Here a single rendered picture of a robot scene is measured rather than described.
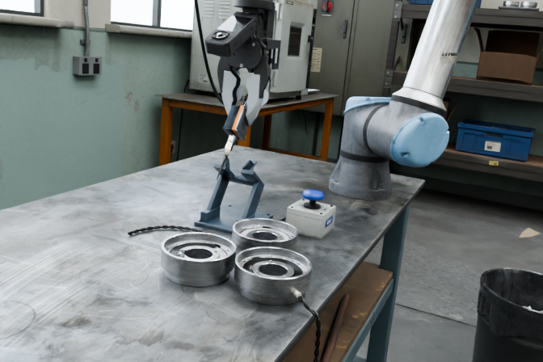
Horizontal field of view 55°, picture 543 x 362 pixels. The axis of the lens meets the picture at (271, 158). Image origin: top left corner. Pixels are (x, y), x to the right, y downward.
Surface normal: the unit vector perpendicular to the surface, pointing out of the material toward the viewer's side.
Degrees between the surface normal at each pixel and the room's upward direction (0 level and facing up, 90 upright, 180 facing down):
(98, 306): 0
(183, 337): 0
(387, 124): 75
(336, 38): 90
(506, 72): 83
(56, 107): 90
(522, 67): 82
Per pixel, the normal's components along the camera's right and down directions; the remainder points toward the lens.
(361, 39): -0.43, 0.16
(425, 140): 0.38, 0.36
